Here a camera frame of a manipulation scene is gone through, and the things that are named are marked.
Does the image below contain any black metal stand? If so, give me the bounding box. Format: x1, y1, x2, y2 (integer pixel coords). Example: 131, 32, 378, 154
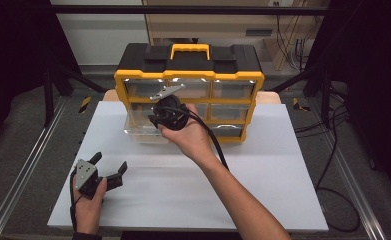
269, 64, 332, 128
42, 63, 109, 128

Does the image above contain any yellow black drawer organizer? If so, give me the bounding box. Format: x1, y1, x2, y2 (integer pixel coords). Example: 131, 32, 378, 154
113, 43, 266, 144

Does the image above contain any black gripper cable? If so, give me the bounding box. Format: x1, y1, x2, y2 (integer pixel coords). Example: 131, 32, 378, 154
154, 105, 231, 172
69, 168, 84, 233

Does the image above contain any aluminium floor rail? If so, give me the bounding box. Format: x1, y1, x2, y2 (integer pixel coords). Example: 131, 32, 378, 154
329, 146, 387, 240
0, 96, 67, 240

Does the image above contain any yellow black tape marker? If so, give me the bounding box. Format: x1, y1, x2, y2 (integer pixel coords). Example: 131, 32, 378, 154
292, 97, 311, 113
78, 96, 92, 114

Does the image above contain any bundle of hanging black cables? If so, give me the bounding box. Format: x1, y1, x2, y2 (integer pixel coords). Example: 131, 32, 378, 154
274, 3, 314, 71

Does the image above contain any dark curtain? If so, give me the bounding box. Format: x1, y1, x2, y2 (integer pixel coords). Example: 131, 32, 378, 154
311, 0, 391, 194
0, 0, 81, 148

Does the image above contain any straight black floor cable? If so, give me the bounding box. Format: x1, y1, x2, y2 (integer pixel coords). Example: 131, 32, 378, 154
294, 111, 349, 139

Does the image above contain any looped black floor cable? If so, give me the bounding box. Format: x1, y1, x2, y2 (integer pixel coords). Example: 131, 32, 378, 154
315, 96, 362, 233

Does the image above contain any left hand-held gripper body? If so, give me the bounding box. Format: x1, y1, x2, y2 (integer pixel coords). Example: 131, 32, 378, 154
74, 158, 108, 201

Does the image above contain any set of clear drawers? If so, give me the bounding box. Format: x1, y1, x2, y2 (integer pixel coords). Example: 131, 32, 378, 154
124, 78, 256, 138

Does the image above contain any person's right hand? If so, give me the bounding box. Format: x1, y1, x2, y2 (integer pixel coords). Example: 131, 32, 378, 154
157, 103, 216, 164

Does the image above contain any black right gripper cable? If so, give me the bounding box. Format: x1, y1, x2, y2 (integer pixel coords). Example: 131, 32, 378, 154
154, 105, 231, 172

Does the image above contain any wooden table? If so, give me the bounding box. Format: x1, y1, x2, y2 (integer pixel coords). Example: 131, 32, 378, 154
102, 89, 282, 105

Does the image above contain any person's left hand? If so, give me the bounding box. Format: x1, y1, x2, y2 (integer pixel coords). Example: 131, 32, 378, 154
72, 177, 108, 236

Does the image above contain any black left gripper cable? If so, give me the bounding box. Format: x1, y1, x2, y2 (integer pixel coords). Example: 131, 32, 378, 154
69, 168, 84, 233

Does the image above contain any black horizontal bar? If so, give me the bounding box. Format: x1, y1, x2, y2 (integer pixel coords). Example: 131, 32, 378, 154
49, 4, 331, 16

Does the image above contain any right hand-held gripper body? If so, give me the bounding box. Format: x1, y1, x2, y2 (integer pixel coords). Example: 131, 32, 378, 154
149, 83, 191, 132

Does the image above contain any clear plastic drawer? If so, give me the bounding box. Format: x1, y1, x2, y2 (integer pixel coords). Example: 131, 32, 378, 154
123, 102, 171, 145

